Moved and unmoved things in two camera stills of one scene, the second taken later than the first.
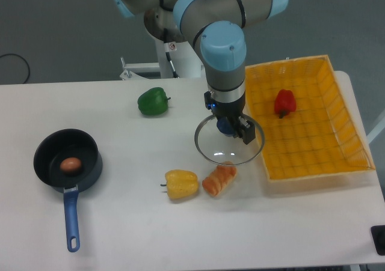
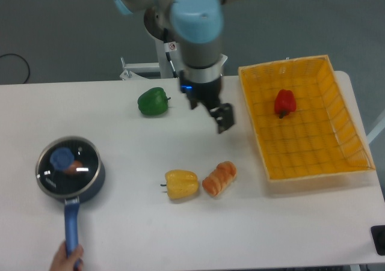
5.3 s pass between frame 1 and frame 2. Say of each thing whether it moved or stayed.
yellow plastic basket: stayed
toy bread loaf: stayed
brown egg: stayed
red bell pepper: stayed
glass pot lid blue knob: moved
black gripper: moved
